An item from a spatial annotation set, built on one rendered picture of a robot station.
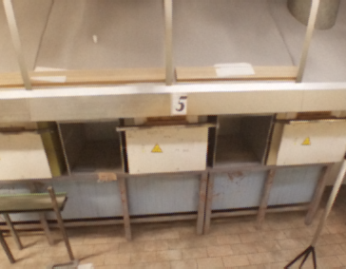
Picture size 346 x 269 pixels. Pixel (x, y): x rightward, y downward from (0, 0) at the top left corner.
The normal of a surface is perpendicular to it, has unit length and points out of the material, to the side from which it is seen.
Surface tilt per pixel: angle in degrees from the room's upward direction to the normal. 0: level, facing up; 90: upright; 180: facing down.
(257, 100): 80
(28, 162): 90
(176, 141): 90
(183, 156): 90
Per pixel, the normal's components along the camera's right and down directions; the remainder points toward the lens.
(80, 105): 0.09, 0.29
